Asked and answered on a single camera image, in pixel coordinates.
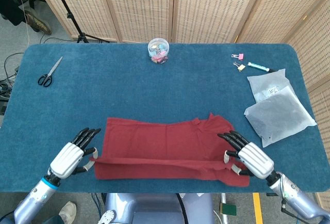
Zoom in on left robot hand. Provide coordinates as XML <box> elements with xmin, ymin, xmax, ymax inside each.
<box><xmin>47</xmin><ymin>127</ymin><xmax>102</xmax><ymax>183</ymax></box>

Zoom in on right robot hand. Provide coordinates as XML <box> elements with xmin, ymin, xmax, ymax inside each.
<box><xmin>218</xmin><ymin>130</ymin><xmax>275</xmax><ymax>181</ymax></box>

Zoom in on red t-shirt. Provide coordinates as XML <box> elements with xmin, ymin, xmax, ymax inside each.
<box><xmin>89</xmin><ymin>112</ymin><xmax>251</xmax><ymax>188</ymax></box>

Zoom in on white bag with dark contents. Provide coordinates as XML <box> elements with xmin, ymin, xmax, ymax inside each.
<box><xmin>243</xmin><ymin>85</ymin><xmax>318</xmax><ymax>149</ymax></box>

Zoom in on white sneaker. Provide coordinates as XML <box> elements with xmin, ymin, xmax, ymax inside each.
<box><xmin>58</xmin><ymin>201</ymin><xmax>77</xmax><ymax>223</ymax></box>

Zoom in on green box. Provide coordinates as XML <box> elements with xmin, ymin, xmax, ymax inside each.
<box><xmin>219</xmin><ymin>202</ymin><xmax>237</xmax><ymax>216</ymax></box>

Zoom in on white labelled plastic bag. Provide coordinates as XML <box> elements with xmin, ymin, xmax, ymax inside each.
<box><xmin>246</xmin><ymin>68</ymin><xmax>294</xmax><ymax>103</ymax></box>

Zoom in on white green marker pen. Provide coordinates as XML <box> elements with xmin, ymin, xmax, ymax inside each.
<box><xmin>247</xmin><ymin>61</ymin><xmax>276</xmax><ymax>74</ymax></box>

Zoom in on silver robot torso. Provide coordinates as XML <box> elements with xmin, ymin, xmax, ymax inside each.
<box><xmin>97</xmin><ymin>193</ymin><xmax>215</xmax><ymax>224</ymax></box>

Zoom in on blue table mat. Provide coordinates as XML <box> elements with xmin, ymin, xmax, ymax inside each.
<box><xmin>0</xmin><ymin>43</ymin><xmax>330</xmax><ymax>194</ymax></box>

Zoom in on camouflage shoe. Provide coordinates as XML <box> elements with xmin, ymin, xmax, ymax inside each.
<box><xmin>25</xmin><ymin>10</ymin><xmax>52</xmax><ymax>34</ymax></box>

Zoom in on clear jar of binder clips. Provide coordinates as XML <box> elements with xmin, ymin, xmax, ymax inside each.
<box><xmin>147</xmin><ymin>38</ymin><xmax>170</xmax><ymax>65</ymax></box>

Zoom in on black tripod stand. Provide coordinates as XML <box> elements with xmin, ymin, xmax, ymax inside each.
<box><xmin>47</xmin><ymin>0</ymin><xmax>110</xmax><ymax>44</ymax></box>

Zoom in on wicker folding screen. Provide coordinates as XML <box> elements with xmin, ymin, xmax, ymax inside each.
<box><xmin>29</xmin><ymin>0</ymin><xmax>330</xmax><ymax>224</ymax></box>

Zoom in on blue cable bundle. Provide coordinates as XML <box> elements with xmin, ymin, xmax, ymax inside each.
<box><xmin>91</xmin><ymin>193</ymin><xmax>107</xmax><ymax>221</ymax></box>

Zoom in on black-handled scissors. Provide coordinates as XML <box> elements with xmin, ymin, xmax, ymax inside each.
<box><xmin>38</xmin><ymin>56</ymin><xmax>63</xmax><ymax>88</ymax></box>

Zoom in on black floor cables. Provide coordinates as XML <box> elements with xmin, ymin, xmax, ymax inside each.
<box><xmin>0</xmin><ymin>52</ymin><xmax>25</xmax><ymax>101</ymax></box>

